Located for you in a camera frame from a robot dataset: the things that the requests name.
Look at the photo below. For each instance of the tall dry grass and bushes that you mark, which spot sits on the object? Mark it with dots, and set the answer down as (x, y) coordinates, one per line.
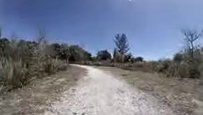
(15, 67)

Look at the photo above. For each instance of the bare tree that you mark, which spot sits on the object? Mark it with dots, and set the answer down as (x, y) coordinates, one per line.
(190, 41)

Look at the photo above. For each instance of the tall dark tree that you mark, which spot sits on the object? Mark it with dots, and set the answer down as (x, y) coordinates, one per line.
(121, 44)

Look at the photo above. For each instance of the white gravel path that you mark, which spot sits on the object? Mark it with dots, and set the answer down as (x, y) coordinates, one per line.
(100, 97)

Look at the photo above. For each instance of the dry grass verge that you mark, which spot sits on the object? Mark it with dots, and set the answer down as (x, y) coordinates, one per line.
(30, 98)
(174, 90)

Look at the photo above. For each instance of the row of distant trees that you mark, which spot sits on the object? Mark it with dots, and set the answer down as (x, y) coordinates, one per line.
(76, 53)

